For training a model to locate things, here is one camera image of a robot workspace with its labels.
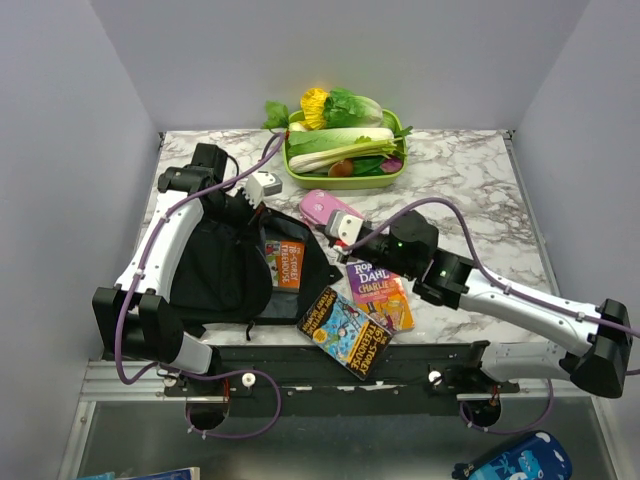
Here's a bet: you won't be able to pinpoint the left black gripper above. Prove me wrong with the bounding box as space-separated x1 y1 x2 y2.
205 187 267 245

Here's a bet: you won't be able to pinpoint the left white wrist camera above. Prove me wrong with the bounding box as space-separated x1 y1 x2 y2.
244 171 282 209

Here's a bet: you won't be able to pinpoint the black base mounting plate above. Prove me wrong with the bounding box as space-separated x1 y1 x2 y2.
164 341 519 417

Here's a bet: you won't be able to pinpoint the blue Treehouse book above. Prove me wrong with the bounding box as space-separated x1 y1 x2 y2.
297 287 393 380

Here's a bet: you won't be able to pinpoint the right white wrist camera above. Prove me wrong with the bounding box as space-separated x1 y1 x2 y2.
324 210 365 245

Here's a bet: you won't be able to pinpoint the aluminium rail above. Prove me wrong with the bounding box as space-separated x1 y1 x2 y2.
79 355 612 402

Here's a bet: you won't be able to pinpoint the yellow flower vegetable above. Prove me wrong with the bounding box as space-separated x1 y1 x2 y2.
300 88 329 130

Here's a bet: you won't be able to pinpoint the green lettuce head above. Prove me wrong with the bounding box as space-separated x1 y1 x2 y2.
323 88 383 128

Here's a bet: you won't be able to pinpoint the orange 78-Storey Treehouse book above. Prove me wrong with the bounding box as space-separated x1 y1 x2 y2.
265 240 305 293

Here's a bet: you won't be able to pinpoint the blue pencil case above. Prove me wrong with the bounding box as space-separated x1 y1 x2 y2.
451 430 573 480

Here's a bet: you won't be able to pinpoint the green vegetable tray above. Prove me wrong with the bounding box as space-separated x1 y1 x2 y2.
281 138 408 190

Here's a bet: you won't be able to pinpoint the black student backpack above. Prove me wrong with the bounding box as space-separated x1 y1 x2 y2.
170 210 343 337

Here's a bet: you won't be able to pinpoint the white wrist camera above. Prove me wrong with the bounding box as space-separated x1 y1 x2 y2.
244 171 282 209
324 210 365 245

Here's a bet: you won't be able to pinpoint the green leaf sprig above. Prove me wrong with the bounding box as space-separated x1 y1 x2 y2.
261 100 289 130

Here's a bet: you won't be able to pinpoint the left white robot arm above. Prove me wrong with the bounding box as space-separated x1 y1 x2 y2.
92 136 282 395

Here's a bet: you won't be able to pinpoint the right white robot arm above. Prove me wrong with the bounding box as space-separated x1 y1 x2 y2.
324 210 633 399

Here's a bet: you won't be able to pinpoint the pink pencil case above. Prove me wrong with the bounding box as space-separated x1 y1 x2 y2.
299 189 362 230

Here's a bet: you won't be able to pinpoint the green celery stalks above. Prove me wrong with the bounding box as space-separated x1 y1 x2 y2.
288 139 405 174

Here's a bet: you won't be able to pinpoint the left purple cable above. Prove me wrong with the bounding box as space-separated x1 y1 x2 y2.
114 131 287 440

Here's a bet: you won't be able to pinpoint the Roald Dahl Charlie book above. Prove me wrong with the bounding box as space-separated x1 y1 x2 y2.
346 262 415 333

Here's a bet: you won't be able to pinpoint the long white green cabbage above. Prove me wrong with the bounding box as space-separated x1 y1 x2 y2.
287 128 394 158

